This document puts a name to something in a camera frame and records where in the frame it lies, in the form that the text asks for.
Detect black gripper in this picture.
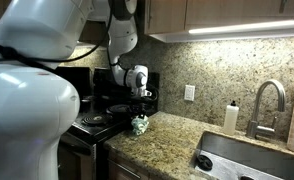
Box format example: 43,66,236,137
132,95,153,121

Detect teal and white cloth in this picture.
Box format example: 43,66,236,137
130,114,150,137

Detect large coil burner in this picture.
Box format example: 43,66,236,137
106,103,135,116

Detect small coil burner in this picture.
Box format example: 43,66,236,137
81,113,113,127

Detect black electric stove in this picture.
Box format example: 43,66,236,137
51,66,161,180

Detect wooden lower cabinet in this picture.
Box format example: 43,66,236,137
106,151,155,180

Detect black sink drain stopper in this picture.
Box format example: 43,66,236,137
196,154,214,172

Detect white soap bottle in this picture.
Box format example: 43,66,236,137
222,99,240,136

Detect dark range hood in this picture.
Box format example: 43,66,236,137
76,18,110,45

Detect steel sink basin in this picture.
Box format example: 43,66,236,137
190,130,294,180

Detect steel gooseneck faucet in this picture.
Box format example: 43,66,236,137
246,78,287,139

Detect wooden upper cabinets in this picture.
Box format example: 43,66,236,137
143,0,294,35

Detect under-cabinet light strip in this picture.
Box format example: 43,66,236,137
150,18,294,44

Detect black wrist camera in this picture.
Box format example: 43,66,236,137
142,89,154,99

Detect white wall outlet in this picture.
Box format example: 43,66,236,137
183,84,196,102

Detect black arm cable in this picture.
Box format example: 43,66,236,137
0,0,160,104

